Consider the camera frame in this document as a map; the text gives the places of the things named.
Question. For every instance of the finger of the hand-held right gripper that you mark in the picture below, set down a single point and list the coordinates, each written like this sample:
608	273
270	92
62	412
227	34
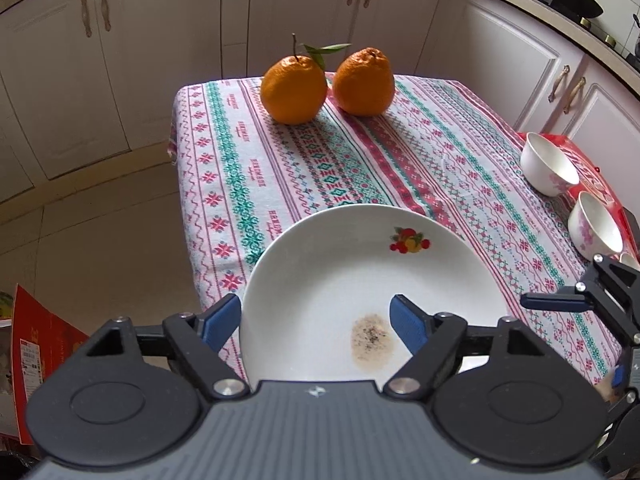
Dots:
560	302
625	430

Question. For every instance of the gas stove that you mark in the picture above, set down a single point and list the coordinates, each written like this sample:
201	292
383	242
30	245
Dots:
600	32

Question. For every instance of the red cardboard carton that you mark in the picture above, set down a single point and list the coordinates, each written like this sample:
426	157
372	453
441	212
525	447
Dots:
45	360

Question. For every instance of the orange without leaf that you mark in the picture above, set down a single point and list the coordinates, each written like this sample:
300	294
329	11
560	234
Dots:
364	82

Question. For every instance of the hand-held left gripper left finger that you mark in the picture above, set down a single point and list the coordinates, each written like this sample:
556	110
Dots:
222	322

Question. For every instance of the patterned red green tablecloth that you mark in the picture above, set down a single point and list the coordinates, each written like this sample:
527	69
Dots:
350	160

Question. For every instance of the white floral bowl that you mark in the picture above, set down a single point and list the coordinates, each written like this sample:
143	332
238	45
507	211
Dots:
631	261
595	225
547	160

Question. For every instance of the white fruit-print plate with stain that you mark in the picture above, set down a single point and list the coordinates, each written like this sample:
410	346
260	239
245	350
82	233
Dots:
325	280

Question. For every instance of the red printed gift box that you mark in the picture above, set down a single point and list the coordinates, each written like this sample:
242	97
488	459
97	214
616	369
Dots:
592	172

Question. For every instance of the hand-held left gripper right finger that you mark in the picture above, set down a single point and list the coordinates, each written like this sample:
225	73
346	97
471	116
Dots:
407	322

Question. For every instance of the orange with green leaf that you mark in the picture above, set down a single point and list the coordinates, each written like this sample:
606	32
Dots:
292	90

